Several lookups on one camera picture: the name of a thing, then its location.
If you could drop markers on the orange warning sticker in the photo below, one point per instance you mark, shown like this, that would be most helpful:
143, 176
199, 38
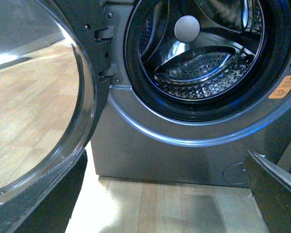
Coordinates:
282, 89

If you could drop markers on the grey door hinge bracket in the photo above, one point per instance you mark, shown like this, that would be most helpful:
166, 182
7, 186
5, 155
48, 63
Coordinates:
110, 34

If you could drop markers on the grey front-load washing machine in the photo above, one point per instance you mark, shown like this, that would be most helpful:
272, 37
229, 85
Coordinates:
144, 134

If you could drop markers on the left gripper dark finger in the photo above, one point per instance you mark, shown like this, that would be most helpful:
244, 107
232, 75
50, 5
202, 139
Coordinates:
271, 188

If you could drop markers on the steel washer drum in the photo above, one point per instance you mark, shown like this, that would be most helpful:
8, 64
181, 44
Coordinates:
194, 50

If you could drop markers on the round glass washer door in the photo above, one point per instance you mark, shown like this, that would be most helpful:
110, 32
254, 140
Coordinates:
52, 93

